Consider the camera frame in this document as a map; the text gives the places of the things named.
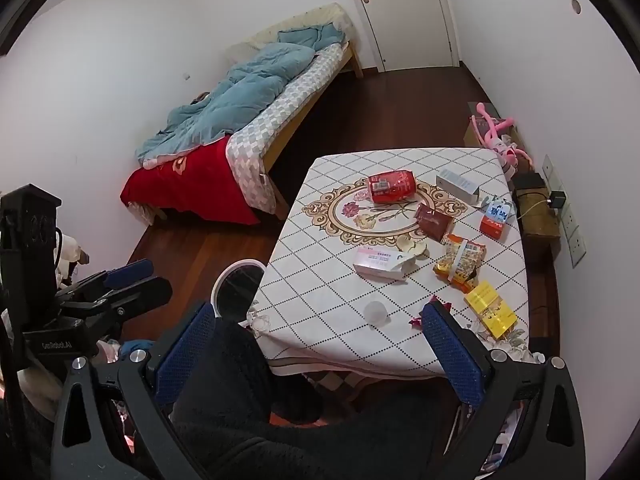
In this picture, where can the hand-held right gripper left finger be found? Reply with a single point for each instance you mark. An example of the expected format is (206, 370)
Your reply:
(185, 350)

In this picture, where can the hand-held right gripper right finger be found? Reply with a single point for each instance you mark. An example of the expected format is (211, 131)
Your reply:
(450, 355)

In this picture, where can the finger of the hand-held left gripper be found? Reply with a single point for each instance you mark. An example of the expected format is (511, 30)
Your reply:
(131, 270)
(145, 292)

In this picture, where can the white round trash bin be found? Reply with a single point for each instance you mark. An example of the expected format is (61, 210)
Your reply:
(237, 287)

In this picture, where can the orange yellow snack packet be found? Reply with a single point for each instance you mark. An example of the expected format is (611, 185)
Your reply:
(461, 262)

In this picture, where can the dark red sauce packet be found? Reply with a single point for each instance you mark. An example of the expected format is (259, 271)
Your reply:
(434, 222)

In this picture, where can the red soda can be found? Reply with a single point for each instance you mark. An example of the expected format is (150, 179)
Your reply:
(392, 186)

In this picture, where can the red candy wrapper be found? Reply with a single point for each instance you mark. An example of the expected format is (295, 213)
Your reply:
(416, 321)

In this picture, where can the yellow box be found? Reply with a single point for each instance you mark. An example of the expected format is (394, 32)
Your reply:
(491, 310)

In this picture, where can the clear plastic cup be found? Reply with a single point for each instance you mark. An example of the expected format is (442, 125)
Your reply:
(376, 312)

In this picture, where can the red blanket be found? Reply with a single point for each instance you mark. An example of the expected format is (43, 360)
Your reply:
(195, 180)

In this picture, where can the pale fruit peel scraps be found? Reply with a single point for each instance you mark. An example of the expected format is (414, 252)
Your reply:
(412, 246)

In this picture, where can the white pink tissue box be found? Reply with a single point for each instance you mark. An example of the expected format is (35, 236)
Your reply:
(382, 261)

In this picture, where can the person's black fleece trousers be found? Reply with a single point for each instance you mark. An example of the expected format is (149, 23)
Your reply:
(280, 435)

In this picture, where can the red white milk carton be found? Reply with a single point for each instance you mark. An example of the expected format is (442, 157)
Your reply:
(496, 219)

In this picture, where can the white checked tablecloth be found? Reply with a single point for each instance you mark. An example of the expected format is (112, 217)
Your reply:
(320, 260)

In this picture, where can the white rectangular carton box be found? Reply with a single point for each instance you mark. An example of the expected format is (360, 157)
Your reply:
(457, 186)

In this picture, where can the black power adapter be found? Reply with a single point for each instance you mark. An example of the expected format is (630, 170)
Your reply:
(556, 200)

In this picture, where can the light blue duvet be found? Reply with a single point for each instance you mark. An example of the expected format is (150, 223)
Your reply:
(240, 95)

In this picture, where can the grey white checkered bedsheet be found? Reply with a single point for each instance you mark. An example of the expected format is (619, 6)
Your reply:
(280, 125)

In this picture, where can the pink plush toy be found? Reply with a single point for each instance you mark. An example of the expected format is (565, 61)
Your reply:
(492, 130)

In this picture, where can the cream pillow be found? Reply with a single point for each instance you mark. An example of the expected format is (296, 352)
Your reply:
(295, 22)

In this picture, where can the white door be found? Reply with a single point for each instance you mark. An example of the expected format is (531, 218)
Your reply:
(405, 10)

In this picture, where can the white wall socket panel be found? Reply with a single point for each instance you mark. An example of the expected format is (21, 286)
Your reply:
(572, 230)

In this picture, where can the round wall cap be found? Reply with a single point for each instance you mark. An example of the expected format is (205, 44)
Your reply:
(576, 6)

